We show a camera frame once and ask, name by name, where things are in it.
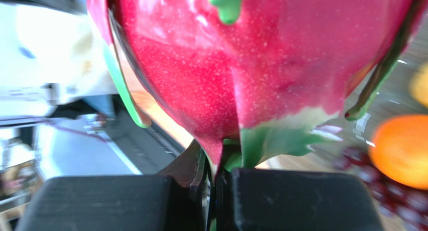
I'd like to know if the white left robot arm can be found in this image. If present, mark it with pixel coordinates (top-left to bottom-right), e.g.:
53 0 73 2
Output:
1 4 117 119

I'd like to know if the red dragon fruit toy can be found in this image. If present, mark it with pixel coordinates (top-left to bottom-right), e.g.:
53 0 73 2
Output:
87 0 427 174

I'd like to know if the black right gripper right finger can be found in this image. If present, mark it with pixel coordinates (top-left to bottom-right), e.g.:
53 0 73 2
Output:
216 168 384 230

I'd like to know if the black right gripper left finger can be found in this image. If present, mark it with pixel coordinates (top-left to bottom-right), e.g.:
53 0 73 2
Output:
16 141 209 230

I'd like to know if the black table front rail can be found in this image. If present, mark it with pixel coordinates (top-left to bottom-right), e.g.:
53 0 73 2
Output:
83 95 184 175

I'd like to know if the dark red grape bunch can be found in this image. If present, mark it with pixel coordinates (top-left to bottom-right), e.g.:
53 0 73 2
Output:
333 147 427 230

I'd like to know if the small yellow lemon toy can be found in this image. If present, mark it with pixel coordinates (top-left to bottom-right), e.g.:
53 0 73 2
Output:
409 62 427 108

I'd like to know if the orange fruit toy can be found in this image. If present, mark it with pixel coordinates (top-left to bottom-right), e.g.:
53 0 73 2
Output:
368 114 427 190

